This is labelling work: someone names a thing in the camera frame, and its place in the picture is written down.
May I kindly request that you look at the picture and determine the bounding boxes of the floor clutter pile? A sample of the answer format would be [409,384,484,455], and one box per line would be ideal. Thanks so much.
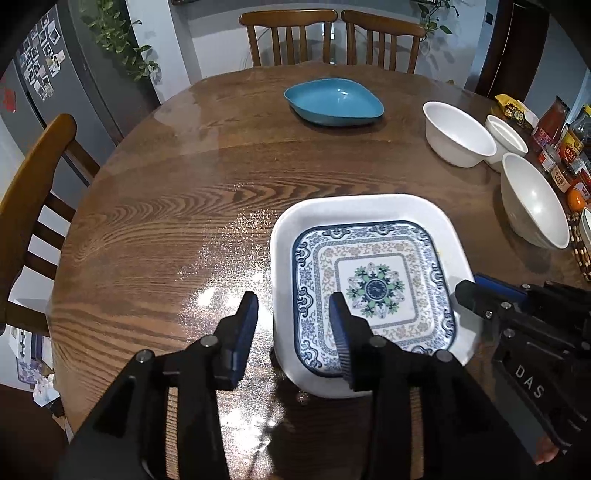
[0,323,63,409]

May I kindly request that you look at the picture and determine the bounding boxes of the person's right hand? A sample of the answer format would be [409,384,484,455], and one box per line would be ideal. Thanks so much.
[534,435,563,466]

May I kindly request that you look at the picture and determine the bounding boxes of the dark wooden door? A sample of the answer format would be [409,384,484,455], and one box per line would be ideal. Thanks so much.
[475,0,552,100]

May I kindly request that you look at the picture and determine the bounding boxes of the large white bowl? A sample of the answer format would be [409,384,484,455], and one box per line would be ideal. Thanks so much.
[501,152,570,250]

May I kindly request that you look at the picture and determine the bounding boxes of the red sauce bottle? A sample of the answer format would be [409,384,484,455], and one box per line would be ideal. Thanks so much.
[532,96,572,145]

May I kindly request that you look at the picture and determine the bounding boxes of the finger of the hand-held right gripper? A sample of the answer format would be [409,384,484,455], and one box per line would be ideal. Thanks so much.
[475,273,591,324]
[455,279,583,357]

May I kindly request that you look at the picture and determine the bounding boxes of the blue teardrop dish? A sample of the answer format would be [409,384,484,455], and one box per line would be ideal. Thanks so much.
[283,78,385,127]

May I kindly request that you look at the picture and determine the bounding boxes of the yellow label vinegar bottle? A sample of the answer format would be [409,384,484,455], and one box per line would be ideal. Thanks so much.
[560,105,591,160]

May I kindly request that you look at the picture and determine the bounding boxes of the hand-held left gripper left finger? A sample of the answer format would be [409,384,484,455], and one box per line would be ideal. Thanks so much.
[55,291,259,480]

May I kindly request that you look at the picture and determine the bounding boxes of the wooden chair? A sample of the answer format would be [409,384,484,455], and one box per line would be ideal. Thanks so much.
[0,113,101,337]
[239,9,339,70]
[341,10,426,75]

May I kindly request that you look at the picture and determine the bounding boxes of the grey fridge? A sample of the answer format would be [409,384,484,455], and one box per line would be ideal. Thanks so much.
[0,0,160,153]

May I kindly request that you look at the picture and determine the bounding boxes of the small white bowl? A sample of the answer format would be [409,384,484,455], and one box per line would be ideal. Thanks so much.
[485,115,529,174]

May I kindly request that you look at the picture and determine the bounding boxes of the orange fruit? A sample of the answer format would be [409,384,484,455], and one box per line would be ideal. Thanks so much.
[566,184,588,212]

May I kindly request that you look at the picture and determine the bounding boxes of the white square plate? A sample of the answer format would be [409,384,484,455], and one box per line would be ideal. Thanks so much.
[270,194,476,400]

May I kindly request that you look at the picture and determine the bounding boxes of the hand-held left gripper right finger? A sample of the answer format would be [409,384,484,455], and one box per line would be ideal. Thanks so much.
[328,292,543,480]

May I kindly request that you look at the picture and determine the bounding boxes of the trailing green plant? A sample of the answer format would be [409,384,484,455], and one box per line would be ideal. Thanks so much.
[79,0,161,83]

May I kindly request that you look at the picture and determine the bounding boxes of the small hanging green plant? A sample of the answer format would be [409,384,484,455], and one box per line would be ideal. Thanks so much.
[413,0,455,35]

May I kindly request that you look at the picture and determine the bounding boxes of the medium white bowl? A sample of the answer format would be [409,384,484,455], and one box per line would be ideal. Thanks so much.
[423,101,498,168]

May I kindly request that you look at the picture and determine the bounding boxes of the yellow snack packet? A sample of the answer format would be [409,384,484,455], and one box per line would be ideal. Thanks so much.
[493,93,539,131]

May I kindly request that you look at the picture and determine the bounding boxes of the blue patterned square plate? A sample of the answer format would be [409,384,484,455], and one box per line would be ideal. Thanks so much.
[290,222,458,379]

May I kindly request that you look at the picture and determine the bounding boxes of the group of fridge photos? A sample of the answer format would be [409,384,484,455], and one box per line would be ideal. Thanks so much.
[16,16,65,100]

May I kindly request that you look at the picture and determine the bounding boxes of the wooden beaded trivet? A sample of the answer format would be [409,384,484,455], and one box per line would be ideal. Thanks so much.
[566,210,591,283]

